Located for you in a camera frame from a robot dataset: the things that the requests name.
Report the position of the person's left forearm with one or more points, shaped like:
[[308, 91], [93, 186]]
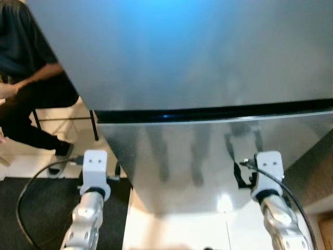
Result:
[[41, 78]]

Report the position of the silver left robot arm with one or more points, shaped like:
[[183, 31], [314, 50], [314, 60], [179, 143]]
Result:
[[86, 224]]

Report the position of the grey fridge door with shelves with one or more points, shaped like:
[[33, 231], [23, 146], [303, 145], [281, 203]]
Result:
[[197, 156]]

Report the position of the person's left hand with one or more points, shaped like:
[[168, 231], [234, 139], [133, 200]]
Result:
[[9, 91]]

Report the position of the plain cardboard box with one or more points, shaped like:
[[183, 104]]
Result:
[[327, 234]]

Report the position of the grey freezer door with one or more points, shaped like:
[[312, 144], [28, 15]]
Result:
[[182, 52]]

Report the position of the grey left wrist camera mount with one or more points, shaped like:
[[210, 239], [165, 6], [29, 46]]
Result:
[[95, 166]]

